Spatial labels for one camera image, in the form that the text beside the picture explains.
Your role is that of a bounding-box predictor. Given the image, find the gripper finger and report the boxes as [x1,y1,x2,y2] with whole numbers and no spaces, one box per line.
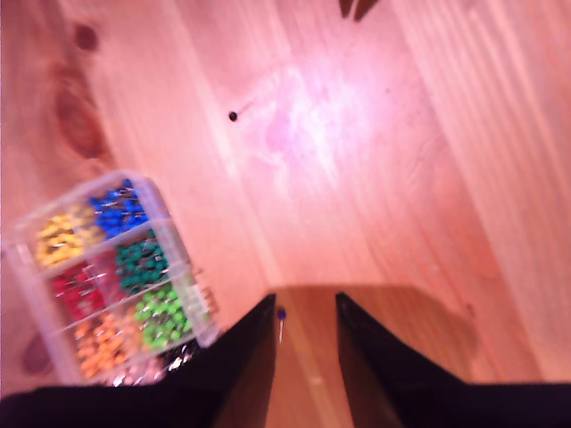
[171,293,277,428]
[337,292,470,428]

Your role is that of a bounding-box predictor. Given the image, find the black-headed pin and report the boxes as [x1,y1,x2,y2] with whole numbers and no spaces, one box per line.
[227,99,258,124]

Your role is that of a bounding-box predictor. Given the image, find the clear plastic pin organizer box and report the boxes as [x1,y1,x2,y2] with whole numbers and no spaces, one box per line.
[0,168,223,390]

